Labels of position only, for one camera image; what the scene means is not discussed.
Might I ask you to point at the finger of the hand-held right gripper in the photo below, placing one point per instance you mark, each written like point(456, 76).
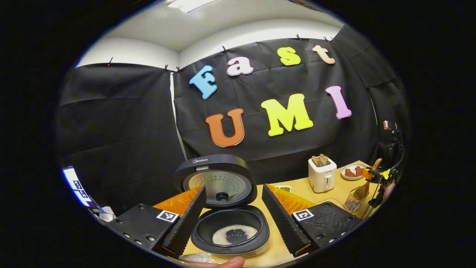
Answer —
point(372, 174)

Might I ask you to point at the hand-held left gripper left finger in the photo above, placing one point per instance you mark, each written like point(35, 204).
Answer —
point(187, 219)

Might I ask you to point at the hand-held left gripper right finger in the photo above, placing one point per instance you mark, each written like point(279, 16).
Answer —
point(282, 223)

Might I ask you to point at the wooden spoon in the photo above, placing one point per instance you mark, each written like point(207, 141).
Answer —
point(360, 191)

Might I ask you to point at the white rice grains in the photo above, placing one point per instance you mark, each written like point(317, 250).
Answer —
point(219, 236)

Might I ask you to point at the dark grey rice cooker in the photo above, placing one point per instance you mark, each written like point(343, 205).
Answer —
point(215, 163)

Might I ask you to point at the open laptop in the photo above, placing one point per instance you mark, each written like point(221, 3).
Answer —
point(76, 184)

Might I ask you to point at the brown meat piece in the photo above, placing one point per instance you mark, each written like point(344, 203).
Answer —
point(358, 171)
point(349, 172)

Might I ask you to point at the white plate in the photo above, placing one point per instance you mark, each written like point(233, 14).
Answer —
point(347, 178)

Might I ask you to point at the white divided condiment tray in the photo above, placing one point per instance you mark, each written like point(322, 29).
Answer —
point(284, 188)

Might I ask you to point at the white tissue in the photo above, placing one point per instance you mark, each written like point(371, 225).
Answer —
point(195, 257)

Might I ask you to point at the white toaster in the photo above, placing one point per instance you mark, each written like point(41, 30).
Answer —
point(322, 180)

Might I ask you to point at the toast slice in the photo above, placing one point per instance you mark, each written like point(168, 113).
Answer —
point(316, 161)
point(324, 159)

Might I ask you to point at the crumpled white papers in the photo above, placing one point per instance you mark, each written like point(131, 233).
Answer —
point(104, 214)

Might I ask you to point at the black backdrop cloth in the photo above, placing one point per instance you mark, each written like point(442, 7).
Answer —
point(122, 130)

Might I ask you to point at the ceiling light panel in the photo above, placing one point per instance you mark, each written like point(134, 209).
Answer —
point(189, 4)

